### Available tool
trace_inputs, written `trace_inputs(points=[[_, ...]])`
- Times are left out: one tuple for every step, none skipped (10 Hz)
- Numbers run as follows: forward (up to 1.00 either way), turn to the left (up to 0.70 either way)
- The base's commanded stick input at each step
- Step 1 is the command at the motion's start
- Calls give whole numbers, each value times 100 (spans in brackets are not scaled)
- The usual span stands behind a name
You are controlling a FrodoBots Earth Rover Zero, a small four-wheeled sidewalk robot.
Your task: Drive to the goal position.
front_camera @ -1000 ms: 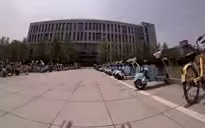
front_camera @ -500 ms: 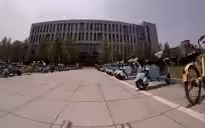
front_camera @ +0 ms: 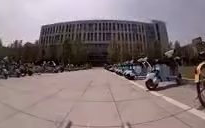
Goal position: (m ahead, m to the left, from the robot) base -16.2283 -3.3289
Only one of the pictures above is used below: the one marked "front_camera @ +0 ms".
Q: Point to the row of parked scooters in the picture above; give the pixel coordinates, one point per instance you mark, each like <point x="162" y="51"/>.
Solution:
<point x="23" y="69"/>
<point x="156" y="75"/>

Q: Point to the row of trees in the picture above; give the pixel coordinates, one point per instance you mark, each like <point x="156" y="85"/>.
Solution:
<point x="70" y="52"/>

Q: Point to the white painted line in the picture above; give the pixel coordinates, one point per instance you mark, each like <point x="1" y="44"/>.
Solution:
<point x="176" y="103"/>

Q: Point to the grey slab pavement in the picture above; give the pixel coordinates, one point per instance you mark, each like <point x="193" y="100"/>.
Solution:
<point x="90" y="100"/>

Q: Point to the grass strip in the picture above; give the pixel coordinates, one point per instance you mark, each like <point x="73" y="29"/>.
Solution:
<point x="189" y="71"/>

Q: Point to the large curved grey building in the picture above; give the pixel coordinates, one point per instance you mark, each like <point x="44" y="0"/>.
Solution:
<point x="103" y="33"/>

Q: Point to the robot's own part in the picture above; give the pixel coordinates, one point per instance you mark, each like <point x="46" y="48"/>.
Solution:
<point x="67" y="124"/>
<point x="126" y="125"/>

